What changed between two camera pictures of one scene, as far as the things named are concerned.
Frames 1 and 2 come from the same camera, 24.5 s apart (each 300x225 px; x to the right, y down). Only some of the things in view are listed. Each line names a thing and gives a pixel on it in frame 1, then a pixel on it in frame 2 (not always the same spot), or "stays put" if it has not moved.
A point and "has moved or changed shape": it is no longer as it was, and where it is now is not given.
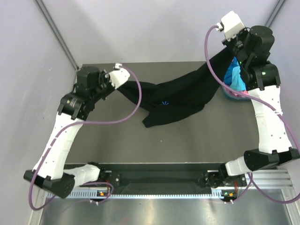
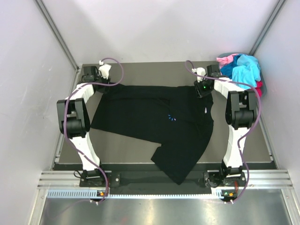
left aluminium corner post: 47,13 stays put
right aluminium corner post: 275,12 stays put
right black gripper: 228,44 → 200,93
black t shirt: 186,93 has moved or changed shape
